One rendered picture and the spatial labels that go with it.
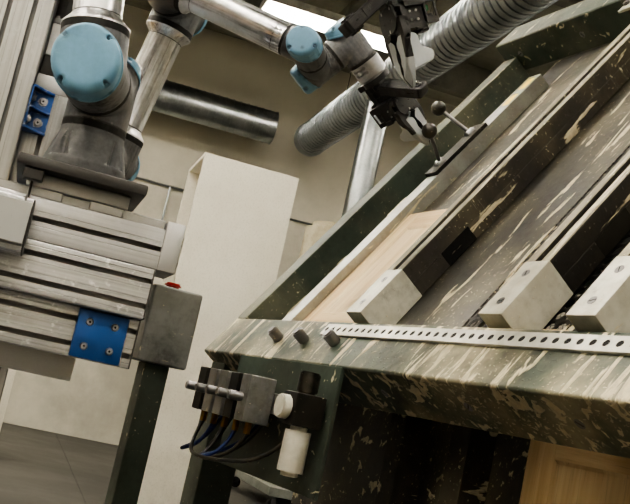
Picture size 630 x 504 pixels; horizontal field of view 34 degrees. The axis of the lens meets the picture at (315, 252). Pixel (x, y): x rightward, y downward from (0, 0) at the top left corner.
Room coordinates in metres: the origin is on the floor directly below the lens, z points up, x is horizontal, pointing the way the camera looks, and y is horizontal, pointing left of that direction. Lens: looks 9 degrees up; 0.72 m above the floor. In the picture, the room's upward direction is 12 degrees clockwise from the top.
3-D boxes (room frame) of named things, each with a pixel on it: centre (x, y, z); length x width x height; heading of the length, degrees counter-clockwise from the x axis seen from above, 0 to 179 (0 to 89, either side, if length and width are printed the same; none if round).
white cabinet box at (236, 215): (6.24, 0.54, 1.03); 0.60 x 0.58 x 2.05; 14
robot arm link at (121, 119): (1.83, 0.44, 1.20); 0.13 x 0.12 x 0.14; 1
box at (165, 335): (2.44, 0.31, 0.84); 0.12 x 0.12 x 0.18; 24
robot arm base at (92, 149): (1.83, 0.44, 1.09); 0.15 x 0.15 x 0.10
